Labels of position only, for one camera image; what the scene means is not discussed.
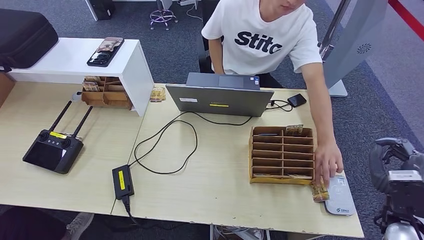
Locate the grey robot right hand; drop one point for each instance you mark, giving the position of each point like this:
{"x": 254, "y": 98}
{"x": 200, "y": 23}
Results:
{"x": 397, "y": 145}

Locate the grey shoe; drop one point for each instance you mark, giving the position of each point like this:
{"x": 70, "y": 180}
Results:
{"x": 79, "y": 225}

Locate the red barrier belt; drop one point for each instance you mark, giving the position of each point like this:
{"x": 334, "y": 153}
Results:
{"x": 407, "y": 18}

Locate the black cabinet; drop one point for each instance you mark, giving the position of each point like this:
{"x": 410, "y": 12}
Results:
{"x": 102, "y": 8}

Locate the bundle of patterned cards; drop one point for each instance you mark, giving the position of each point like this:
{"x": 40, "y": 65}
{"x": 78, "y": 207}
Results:
{"x": 92, "y": 78}
{"x": 91, "y": 87}

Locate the small wooden compartment box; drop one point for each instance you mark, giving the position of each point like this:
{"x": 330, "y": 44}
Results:
{"x": 109, "y": 98}

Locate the white power strip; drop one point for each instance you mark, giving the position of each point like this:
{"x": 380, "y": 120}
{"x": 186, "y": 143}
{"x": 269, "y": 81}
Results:
{"x": 187, "y": 2}

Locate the black power adapter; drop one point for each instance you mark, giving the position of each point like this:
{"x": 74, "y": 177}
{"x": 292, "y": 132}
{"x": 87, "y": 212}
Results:
{"x": 123, "y": 181}

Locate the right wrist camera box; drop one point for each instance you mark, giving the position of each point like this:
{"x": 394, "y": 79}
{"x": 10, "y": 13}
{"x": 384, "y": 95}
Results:
{"x": 407, "y": 195}

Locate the grey card reader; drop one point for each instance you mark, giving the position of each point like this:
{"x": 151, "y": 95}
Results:
{"x": 341, "y": 198}

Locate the chrome stanchion post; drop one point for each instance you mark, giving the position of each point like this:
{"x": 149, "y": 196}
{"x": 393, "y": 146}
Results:
{"x": 334, "y": 23}

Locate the black smartphone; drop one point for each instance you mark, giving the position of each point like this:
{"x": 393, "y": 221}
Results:
{"x": 106, "y": 53}

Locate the white desk shelf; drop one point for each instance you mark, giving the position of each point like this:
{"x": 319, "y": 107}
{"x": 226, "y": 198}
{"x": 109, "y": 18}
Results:
{"x": 66, "y": 59}

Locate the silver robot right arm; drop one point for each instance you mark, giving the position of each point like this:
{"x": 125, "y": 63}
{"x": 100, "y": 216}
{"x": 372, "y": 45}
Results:
{"x": 379, "y": 184}

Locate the black external drive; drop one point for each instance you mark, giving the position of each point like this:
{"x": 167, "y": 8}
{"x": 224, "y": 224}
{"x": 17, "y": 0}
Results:
{"x": 297, "y": 100}

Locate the stack of patterned cards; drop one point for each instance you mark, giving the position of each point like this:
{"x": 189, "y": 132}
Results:
{"x": 158, "y": 94}

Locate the person's left hand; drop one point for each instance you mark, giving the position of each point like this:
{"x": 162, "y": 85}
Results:
{"x": 328, "y": 162}

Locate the person's left forearm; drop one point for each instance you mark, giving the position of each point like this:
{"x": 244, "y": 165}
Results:
{"x": 318, "y": 109}

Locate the wooden slotted card organizer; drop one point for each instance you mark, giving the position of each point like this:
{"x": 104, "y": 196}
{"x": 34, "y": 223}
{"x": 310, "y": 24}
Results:
{"x": 281, "y": 180}

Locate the chrome stool base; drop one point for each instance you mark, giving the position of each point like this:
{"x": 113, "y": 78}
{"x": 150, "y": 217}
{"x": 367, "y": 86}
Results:
{"x": 162, "y": 16}

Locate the person's leg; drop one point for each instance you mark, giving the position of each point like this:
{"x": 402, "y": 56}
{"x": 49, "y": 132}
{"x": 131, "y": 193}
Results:
{"x": 30, "y": 225}

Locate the grey kiosk stand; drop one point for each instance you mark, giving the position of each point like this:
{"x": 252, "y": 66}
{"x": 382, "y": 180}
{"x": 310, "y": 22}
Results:
{"x": 357, "y": 33}

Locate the person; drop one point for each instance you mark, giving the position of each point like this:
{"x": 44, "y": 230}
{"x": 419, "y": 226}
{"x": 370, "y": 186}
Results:
{"x": 261, "y": 36}

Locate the grey laptop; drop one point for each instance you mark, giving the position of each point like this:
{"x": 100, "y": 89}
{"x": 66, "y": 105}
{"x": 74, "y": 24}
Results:
{"x": 218, "y": 101}

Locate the black carrying case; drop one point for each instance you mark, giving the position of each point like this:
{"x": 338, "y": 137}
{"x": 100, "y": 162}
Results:
{"x": 23, "y": 36}

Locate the hotel room key card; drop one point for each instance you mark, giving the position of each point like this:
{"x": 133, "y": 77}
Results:
{"x": 294, "y": 130}

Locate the black remote controller with antennas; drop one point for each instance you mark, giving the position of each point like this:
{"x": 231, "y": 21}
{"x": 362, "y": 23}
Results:
{"x": 53, "y": 154}

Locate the person's right forearm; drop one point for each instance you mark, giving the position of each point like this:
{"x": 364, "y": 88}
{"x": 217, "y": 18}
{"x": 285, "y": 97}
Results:
{"x": 217, "y": 56}

